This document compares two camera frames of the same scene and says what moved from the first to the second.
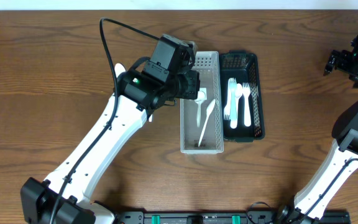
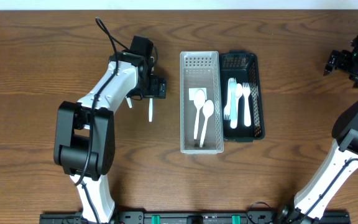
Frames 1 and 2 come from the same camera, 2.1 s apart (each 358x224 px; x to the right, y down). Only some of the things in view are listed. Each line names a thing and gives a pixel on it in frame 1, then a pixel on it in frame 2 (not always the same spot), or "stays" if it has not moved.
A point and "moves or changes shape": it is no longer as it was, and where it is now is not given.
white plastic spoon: (201, 98) moves or changes shape
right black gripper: (346, 63) stays
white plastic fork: (246, 91) stays
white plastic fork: (227, 110) stays
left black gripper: (191, 84) → (159, 88)
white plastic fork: (233, 108) stays
